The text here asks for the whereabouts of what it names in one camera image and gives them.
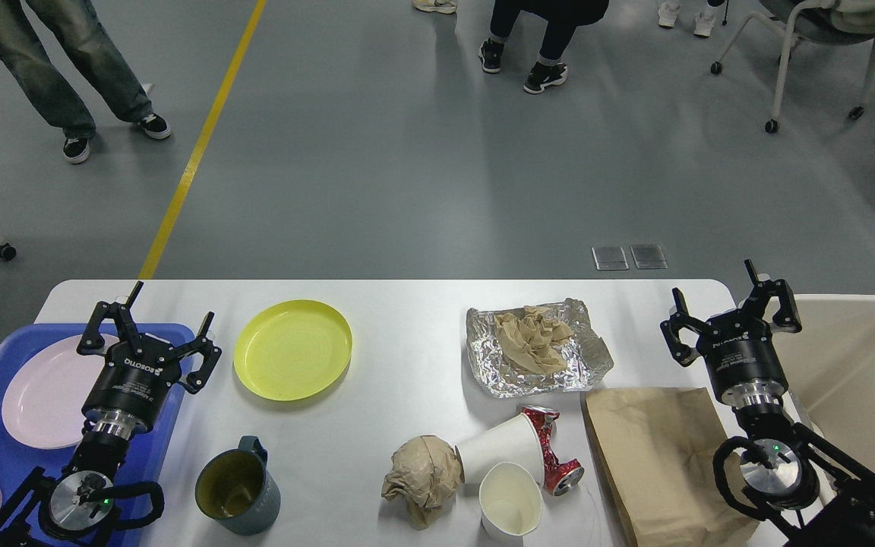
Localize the lying white paper cup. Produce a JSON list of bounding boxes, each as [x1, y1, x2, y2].
[[456, 413, 545, 485]]

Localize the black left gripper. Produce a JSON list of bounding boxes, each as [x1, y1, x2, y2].
[[77, 281, 223, 434]]

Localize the right floor outlet plate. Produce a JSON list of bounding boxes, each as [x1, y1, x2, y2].
[[630, 245, 669, 270]]

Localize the white plastic bin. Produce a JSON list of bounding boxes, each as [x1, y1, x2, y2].
[[774, 294, 875, 473]]

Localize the crumpled brown paper ball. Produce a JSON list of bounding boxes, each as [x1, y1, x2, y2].
[[380, 435, 464, 530]]

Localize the aluminium foil sheet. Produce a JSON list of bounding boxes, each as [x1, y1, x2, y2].
[[466, 299, 614, 398]]

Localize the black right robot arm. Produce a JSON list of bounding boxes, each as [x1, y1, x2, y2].
[[660, 260, 875, 546]]

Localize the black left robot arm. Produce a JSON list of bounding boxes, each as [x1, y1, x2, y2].
[[0, 283, 222, 546]]

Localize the person in black trousers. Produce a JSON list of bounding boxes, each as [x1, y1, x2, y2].
[[479, 1, 610, 94]]

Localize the floor outlet plate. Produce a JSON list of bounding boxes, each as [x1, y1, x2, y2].
[[591, 245, 630, 271], [630, 245, 669, 270]]

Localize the left floor outlet plate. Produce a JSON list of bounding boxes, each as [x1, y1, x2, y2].
[[591, 245, 630, 271]]

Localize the brown paper bag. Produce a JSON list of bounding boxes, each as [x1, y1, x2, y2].
[[586, 387, 758, 546]]

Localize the white sneakers person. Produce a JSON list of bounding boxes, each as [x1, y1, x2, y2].
[[656, 0, 725, 39]]

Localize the upright white paper cup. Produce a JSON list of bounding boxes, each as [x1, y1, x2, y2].
[[479, 463, 544, 541]]

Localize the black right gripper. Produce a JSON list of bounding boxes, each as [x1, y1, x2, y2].
[[660, 259, 803, 406]]

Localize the dark green mug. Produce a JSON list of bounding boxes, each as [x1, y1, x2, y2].
[[194, 435, 282, 536]]

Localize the pink plate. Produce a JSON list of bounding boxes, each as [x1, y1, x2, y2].
[[1, 336, 105, 450]]

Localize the person in baggy jeans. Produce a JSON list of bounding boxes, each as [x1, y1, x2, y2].
[[0, 0, 172, 165]]

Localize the yellow plate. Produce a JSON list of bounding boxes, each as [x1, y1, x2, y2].
[[234, 300, 353, 402]]

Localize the office chair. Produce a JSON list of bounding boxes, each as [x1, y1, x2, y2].
[[709, 1, 875, 134]]

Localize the crushed red can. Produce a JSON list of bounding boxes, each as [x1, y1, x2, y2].
[[520, 404, 586, 496]]

